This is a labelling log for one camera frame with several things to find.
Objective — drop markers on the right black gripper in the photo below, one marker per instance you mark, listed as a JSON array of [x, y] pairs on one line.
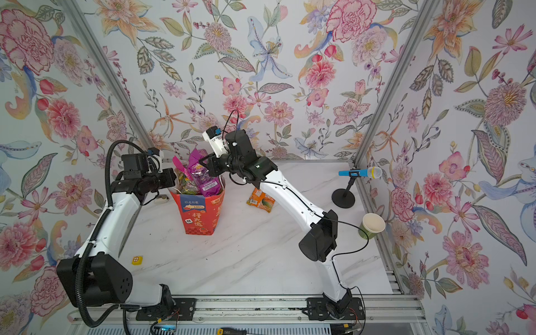
[[216, 167]]

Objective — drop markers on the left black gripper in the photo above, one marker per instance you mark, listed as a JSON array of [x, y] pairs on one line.
[[169, 180]]

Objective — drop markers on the magenta grape snack bag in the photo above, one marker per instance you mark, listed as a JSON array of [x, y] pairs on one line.
[[207, 186]]

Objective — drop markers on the large pink candy bag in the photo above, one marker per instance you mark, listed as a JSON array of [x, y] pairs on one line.
[[185, 182]]

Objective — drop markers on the orange snack pack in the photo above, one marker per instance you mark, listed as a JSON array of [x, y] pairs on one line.
[[261, 200]]

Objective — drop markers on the red white paper bag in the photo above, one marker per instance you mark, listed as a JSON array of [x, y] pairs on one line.
[[199, 215]]

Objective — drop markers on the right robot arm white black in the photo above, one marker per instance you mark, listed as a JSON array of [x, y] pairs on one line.
[[233, 153]]

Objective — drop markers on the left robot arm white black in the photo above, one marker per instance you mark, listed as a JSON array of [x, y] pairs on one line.
[[94, 275]]

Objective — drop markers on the small yellow square tag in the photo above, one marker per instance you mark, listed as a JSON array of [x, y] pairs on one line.
[[137, 260]]

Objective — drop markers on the blue microphone on stand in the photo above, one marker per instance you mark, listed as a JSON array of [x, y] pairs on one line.
[[344, 197]]

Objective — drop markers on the green paper cup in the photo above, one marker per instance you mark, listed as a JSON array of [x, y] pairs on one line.
[[372, 224]]

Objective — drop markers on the yellow black screwdriver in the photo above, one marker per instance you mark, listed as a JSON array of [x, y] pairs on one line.
[[235, 331]]

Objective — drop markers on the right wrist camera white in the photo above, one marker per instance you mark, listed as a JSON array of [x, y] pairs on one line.
[[214, 136]]

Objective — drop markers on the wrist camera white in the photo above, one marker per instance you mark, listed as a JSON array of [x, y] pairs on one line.
[[214, 136], [156, 157]]

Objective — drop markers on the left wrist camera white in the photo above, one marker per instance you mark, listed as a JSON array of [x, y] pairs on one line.
[[156, 157]]

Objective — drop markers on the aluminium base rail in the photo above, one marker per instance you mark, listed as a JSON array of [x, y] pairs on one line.
[[213, 309]]

